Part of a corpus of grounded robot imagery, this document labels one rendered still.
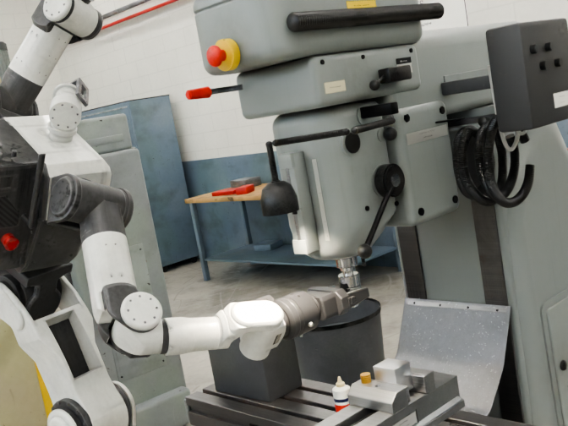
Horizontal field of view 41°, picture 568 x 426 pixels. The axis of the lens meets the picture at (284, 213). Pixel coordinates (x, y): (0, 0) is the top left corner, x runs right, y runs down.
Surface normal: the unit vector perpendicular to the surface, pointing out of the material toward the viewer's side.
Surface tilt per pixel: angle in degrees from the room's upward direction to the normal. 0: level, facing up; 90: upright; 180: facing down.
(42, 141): 34
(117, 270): 54
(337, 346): 94
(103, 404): 60
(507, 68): 90
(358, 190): 90
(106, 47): 90
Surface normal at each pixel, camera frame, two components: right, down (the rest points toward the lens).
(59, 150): 0.29, -0.84
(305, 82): -0.72, 0.22
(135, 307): 0.35, -0.55
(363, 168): 0.68, -0.02
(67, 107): 0.19, 0.53
